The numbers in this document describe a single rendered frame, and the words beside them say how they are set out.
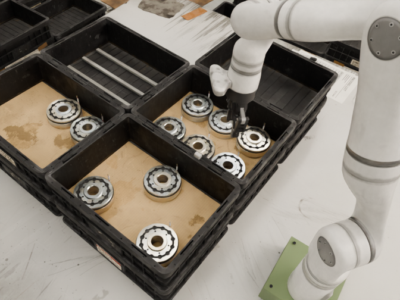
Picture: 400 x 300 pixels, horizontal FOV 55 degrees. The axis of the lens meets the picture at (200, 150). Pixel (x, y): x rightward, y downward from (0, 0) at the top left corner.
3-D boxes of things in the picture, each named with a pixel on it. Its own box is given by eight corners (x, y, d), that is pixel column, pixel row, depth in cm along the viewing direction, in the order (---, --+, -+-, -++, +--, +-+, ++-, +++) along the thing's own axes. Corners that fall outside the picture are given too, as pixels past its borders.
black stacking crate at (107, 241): (235, 211, 105) (242, 188, 96) (165, 296, 89) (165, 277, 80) (130, 138, 118) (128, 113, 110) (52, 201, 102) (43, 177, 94)
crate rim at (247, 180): (296, 127, 114) (299, 122, 112) (241, 191, 98) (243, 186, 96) (191, 68, 127) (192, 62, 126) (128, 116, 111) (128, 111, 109)
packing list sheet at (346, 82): (362, 76, 166) (363, 75, 166) (345, 105, 153) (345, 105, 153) (294, 47, 176) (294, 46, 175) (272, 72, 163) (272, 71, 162)
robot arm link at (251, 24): (222, 5, 74) (271, 6, 64) (256, -6, 78) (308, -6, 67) (227, 40, 78) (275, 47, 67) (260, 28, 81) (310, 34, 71)
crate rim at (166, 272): (241, 191, 98) (243, 187, 96) (165, 282, 82) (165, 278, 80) (128, 116, 111) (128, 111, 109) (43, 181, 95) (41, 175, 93)
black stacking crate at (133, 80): (189, 90, 135) (191, 64, 126) (130, 137, 119) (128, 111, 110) (109, 43, 148) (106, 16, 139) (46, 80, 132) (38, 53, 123)
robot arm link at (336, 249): (345, 266, 67) (316, 293, 81) (390, 250, 70) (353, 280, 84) (319, 220, 72) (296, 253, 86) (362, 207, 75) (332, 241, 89)
